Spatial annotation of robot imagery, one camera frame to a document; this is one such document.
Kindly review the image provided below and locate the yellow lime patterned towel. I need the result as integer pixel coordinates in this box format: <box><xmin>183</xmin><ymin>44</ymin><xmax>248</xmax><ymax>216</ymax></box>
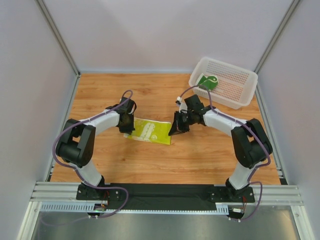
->
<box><xmin>123</xmin><ymin>117</ymin><xmax>172</xmax><ymax>145</ymax></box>

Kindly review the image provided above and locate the green cream patterned towel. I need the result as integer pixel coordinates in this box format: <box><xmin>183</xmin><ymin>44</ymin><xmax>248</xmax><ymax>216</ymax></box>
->
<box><xmin>196</xmin><ymin>73</ymin><xmax>219</xmax><ymax>91</ymax></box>

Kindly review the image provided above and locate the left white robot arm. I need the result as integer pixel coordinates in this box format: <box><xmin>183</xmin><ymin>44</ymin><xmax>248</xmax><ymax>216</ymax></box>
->
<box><xmin>53</xmin><ymin>97</ymin><xmax>137</xmax><ymax>190</ymax></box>

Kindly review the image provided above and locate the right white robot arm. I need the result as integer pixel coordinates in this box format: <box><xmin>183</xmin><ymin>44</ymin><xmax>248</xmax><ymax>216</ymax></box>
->
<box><xmin>168</xmin><ymin>94</ymin><xmax>273</xmax><ymax>197</ymax></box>

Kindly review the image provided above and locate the white perforated plastic basket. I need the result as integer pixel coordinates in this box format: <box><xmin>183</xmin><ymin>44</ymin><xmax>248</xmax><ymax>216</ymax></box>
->
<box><xmin>188</xmin><ymin>57</ymin><xmax>258</xmax><ymax>110</ymax></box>

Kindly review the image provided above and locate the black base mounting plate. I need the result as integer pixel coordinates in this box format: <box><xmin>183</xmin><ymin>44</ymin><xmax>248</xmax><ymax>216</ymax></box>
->
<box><xmin>76</xmin><ymin>183</ymin><xmax>255</xmax><ymax>210</ymax></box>

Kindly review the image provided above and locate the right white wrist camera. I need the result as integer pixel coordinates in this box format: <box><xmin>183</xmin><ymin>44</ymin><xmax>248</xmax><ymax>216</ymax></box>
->
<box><xmin>175</xmin><ymin>96</ymin><xmax>188</xmax><ymax>113</ymax></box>

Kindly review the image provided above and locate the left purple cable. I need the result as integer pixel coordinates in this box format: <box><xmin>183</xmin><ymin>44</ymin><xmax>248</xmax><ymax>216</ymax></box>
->
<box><xmin>39</xmin><ymin>89</ymin><xmax>133</xmax><ymax>227</ymax></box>

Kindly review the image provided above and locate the purple cable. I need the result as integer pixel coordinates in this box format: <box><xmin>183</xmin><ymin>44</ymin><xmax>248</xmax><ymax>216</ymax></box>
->
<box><xmin>39</xmin><ymin>89</ymin><xmax>133</xmax><ymax>227</ymax></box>
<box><xmin>177</xmin><ymin>85</ymin><xmax>272</xmax><ymax>224</ymax></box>

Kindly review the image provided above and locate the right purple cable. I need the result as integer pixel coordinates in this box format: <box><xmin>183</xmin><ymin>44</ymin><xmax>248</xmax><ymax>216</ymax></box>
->
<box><xmin>177</xmin><ymin>85</ymin><xmax>272</xmax><ymax>224</ymax></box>

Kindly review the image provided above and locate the slotted grey cable duct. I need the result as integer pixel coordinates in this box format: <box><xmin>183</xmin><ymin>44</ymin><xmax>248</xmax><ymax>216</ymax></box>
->
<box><xmin>40</xmin><ymin>202</ymin><xmax>245</xmax><ymax>215</ymax></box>

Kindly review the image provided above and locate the aluminium front rail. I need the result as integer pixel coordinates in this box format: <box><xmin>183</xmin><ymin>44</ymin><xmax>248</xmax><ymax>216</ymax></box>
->
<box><xmin>31</xmin><ymin>181</ymin><xmax>304</xmax><ymax>206</ymax></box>

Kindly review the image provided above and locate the left aluminium frame post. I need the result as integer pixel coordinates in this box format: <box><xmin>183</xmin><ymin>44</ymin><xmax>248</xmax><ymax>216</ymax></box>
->
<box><xmin>34</xmin><ymin>0</ymin><xmax>81</xmax><ymax>76</ymax></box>

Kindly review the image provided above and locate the aluminium frame post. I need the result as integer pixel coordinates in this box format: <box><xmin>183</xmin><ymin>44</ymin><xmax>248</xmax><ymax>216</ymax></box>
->
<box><xmin>34</xmin><ymin>0</ymin><xmax>81</xmax><ymax>76</ymax></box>
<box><xmin>253</xmin><ymin>0</ymin><xmax>302</xmax><ymax>74</ymax></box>

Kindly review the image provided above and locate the right aluminium frame post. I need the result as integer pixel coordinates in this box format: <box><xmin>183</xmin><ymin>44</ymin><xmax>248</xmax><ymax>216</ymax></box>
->
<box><xmin>253</xmin><ymin>0</ymin><xmax>302</xmax><ymax>74</ymax></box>

